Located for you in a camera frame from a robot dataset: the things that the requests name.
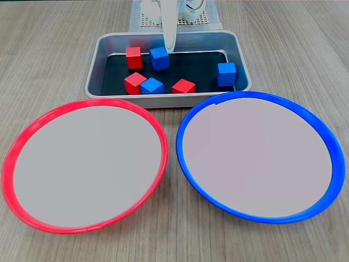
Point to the black tray liner mat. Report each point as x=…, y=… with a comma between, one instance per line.
x=196, y=62

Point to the white mesh grip mat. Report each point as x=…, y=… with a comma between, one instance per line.
x=203, y=20

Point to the blue cube block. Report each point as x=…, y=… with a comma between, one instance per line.
x=226, y=74
x=159, y=58
x=151, y=86

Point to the red rimmed round dish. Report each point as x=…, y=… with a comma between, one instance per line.
x=87, y=166

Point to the blue rimmed round dish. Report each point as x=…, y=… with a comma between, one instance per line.
x=256, y=158

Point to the silver metal tray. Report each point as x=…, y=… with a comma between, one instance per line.
x=94, y=68

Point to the red cube block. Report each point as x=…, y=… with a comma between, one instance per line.
x=134, y=83
x=184, y=87
x=134, y=58

